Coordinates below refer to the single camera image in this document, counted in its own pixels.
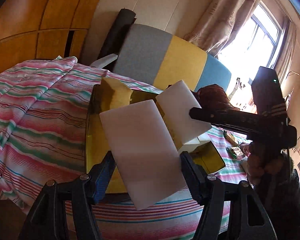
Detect green cracker packet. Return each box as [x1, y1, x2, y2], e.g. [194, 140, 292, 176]
[226, 146, 245, 160]

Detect beige carton box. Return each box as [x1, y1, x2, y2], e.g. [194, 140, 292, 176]
[178, 133, 211, 154]

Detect person's right hand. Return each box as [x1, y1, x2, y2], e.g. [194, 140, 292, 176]
[240, 142, 293, 185]

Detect dark red cloth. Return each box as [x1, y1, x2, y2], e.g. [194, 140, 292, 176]
[192, 84, 240, 111]

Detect striped bed sheet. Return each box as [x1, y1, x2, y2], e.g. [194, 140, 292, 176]
[0, 56, 248, 240]

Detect grey yellow blue chair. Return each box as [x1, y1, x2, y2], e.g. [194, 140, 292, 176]
[91, 23, 231, 92]

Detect patterned beige curtain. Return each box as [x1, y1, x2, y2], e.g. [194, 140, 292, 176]
[185, 0, 260, 56]

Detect gold metal tin box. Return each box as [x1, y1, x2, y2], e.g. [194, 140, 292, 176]
[85, 76, 227, 194]

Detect black rolled mat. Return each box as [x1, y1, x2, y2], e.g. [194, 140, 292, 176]
[98, 8, 136, 59]

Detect wooden wardrobe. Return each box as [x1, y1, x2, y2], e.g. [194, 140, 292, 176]
[0, 0, 100, 73]

